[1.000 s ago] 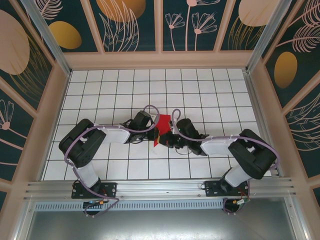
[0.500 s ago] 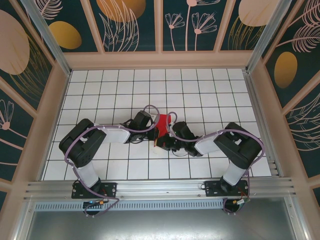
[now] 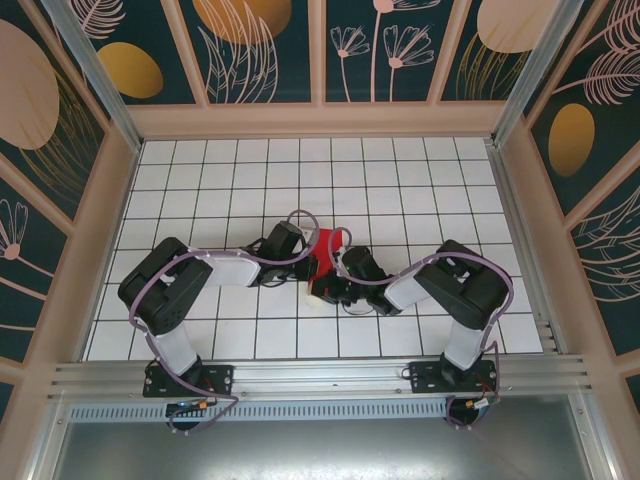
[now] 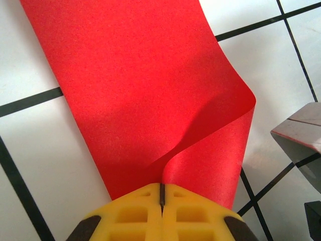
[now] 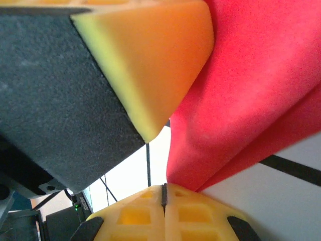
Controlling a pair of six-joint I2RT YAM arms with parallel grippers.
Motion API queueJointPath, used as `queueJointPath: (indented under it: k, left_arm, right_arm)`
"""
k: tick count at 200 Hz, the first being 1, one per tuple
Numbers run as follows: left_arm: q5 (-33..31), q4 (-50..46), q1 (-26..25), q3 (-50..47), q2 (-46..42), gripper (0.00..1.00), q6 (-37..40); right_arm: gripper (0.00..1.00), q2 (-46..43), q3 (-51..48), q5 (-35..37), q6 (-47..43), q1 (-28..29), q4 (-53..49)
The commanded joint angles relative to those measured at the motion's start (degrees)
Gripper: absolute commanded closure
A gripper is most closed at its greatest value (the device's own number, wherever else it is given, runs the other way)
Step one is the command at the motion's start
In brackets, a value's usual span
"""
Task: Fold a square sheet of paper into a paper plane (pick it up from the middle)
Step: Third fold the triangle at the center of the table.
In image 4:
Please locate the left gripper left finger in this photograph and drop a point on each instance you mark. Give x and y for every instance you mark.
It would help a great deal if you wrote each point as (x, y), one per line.
(130, 216)

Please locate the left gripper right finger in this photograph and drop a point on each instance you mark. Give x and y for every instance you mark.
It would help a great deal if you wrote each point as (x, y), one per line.
(195, 216)

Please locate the red square paper sheet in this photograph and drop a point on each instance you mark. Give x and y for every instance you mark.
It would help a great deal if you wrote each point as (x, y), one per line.
(138, 88)

